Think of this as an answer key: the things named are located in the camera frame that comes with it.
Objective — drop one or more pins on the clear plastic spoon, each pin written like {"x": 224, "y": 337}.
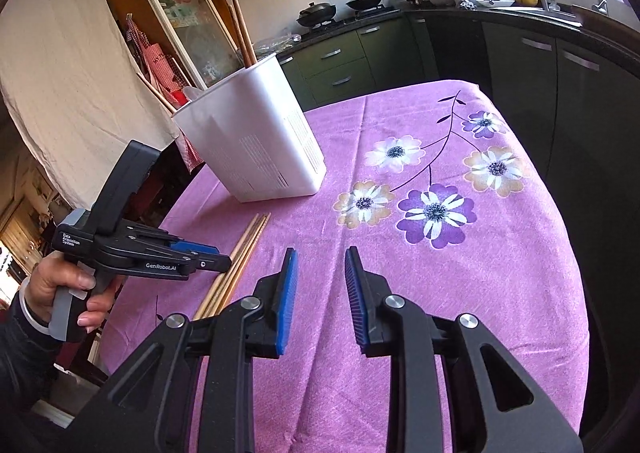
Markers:
{"x": 192, "y": 94}

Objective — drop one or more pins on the black wok with lid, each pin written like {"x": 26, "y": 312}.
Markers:
{"x": 316, "y": 14}

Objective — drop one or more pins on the green lower kitchen cabinets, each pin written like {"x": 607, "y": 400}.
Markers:
{"x": 525, "y": 73}

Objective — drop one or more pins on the person's left forearm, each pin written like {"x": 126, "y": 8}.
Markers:
{"x": 20, "y": 348}

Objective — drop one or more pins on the wooden chopstick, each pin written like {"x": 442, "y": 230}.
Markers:
{"x": 239, "y": 40}
{"x": 242, "y": 28}
{"x": 157, "y": 94}

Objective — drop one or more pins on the white plastic utensil holder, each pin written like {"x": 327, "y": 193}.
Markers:
{"x": 260, "y": 133}

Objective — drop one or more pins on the white plate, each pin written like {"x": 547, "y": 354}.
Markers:
{"x": 495, "y": 1}

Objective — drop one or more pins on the gas stove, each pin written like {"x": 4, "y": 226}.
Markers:
{"x": 350, "y": 18}

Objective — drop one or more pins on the steel kitchen sink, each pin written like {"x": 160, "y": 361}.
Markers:
{"x": 547, "y": 9}

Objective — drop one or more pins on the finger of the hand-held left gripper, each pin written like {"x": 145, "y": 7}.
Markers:
{"x": 195, "y": 249}
{"x": 215, "y": 264}

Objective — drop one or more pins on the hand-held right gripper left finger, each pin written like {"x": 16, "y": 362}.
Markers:
{"x": 289, "y": 303}

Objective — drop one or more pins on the white hanging cloth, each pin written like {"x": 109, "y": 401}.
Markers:
{"x": 65, "y": 83}

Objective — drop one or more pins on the purple floral tablecloth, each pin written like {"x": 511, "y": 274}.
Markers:
{"x": 400, "y": 283}

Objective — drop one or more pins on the row of wooden chopsticks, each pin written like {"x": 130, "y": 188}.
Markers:
{"x": 240, "y": 258}

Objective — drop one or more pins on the person's left hand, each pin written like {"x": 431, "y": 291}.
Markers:
{"x": 55, "y": 278}

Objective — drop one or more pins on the red checkered apron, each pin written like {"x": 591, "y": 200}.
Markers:
{"x": 160, "y": 63}

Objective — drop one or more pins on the crumpled foil ball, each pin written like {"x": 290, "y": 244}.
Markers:
{"x": 468, "y": 5}

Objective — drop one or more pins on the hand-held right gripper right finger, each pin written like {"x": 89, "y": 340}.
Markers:
{"x": 356, "y": 303}

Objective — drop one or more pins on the clear plastic bag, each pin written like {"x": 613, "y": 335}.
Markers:
{"x": 277, "y": 44}

